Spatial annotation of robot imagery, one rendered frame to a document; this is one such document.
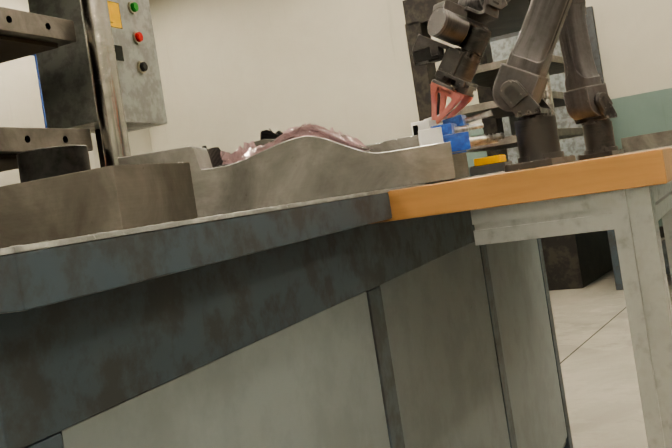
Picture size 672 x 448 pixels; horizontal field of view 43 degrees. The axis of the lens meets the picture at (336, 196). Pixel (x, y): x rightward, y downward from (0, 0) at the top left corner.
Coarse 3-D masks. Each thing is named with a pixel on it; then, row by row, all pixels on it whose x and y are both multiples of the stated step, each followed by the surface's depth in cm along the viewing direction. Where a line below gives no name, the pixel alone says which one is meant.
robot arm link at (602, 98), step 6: (594, 96) 179; (600, 96) 179; (606, 96) 180; (594, 102) 179; (600, 102) 178; (606, 102) 179; (600, 108) 179; (606, 108) 179; (612, 108) 181; (606, 114) 180; (612, 114) 181; (576, 120) 186; (582, 120) 185; (588, 120) 184; (594, 120) 182
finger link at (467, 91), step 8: (456, 88) 173; (464, 88) 167; (472, 88) 170; (440, 96) 174; (464, 96) 172; (472, 96) 172; (440, 104) 174; (464, 104) 172; (440, 112) 174; (456, 112) 173
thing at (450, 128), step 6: (426, 120) 159; (432, 120) 161; (420, 126) 159; (426, 126) 159; (432, 126) 159; (438, 126) 158; (444, 126) 158; (450, 126) 158; (456, 126) 161; (462, 126) 158; (468, 126) 158; (474, 126) 157; (480, 126) 157; (444, 132) 158; (450, 132) 158; (456, 132) 159
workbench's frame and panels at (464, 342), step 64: (0, 256) 49; (64, 256) 53; (128, 256) 58; (192, 256) 66; (256, 256) 85; (320, 256) 99; (384, 256) 119; (448, 256) 149; (512, 256) 197; (0, 320) 54; (64, 320) 59; (128, 320) 65; (192, 320) 73; (256, 320) 83; (320, 320) 97; (384, 320) 115; (448, 320) 143; (512, 320) 187; (0, 384) 53; (64, 384) 58; (128, 384) 64; (192, 384) 72; (256, 384) 82; (320, 384) 95; (384, 384) 112; (448, 384) 138; (512, 384) 179
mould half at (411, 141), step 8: (408, 136) 156; (416, 136) 155; (256, 144) 168; (264, 144) 167; (376, 144) 158; (384, 144) 158; (392, 144) 157; (400, 144) 156; (408, 144) 156; (416, 144) 155; (376, 152) 158; (456, 160) 170; (464, 160) 176; (456, 168) 169; (464, 168) 175; (456, 176) 168; (464, 176) 174
